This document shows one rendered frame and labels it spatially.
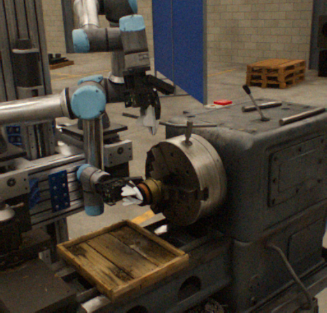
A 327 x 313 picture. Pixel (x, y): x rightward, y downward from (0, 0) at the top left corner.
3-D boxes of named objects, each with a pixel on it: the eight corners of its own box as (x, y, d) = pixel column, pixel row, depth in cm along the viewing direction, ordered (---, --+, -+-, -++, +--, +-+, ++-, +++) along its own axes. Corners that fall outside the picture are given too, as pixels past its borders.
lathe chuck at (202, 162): (158, 190, 181) (168, 121, 166) (211, 234, 160) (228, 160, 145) (140, 197, 175) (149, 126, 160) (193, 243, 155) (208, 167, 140)
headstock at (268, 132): (251, 169, 228) (253, 94, 215) (336, 197, 192) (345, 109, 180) (161, 203, 193) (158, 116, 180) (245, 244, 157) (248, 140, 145)
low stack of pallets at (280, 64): (269, 77, 1014) (270, 58, 1001) (306, 80, 964) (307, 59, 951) (244, 86, 921) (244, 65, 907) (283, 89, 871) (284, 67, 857)
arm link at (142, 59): (139, 53, 139) (154, 50, 133) (142, 68, 140) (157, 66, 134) (119, 56, 135) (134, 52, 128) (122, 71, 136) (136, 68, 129)
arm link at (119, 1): (103, 94, 209) (97, -22, 173) (135, 92, 211) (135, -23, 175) (106, 109, 200) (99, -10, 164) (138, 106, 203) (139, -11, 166)
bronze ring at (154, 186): (149, 172, 156) (129, 179, 151) (167, 179, 150) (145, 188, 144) (151, 195, 159) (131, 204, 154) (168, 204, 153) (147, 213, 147)
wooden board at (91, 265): (127, 227, 173) (126, 217, 172) (189, 265, 146) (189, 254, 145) (57, 254, 155) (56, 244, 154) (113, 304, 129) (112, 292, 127)
